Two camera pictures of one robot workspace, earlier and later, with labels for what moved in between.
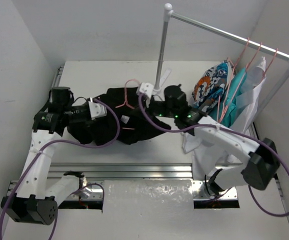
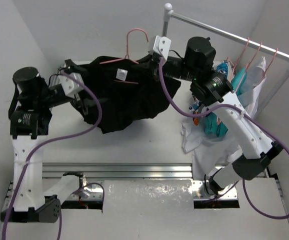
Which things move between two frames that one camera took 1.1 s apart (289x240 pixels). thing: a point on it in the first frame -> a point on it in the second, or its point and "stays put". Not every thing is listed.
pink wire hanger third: [234, 95] stays put
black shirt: [121, 115] -> [129, 88]
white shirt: [205, 163] stays put
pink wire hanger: [126, 101] -> [127, 56]
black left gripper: [85, 122] -> [79, 103]
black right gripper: [148, 109] -> [154, 67]
